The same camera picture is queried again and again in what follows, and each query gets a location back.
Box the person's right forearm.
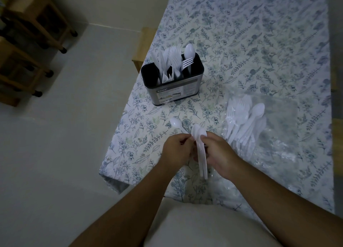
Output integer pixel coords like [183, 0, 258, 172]
[230, 161, 343, 247]

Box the blue floral tablecloth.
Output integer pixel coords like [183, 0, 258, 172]
[99, 0, 335, 215]

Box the steel cutlery caddy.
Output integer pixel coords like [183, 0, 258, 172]
[140, 53, 205, 106]

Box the bunch of white plastic cutlery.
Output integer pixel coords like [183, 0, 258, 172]
[150, 43, 196, 84]

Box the person's right hand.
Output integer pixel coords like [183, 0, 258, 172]
[200, 132, 246, 182]

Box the wooden stool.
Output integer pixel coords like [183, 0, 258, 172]
[3, 0, 78, 54]
[332, 118, 343, 175]
[0, 36, 54, 106]
[131, 27, 157, 73]

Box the person's left forearm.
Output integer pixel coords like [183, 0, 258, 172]
[68, 169, 183, 247]

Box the pile of white plastic cutlery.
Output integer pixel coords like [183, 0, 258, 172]
[224, 94, 267, 159]

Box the person's left hand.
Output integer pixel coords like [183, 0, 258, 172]
[159, 133, 195, 178]

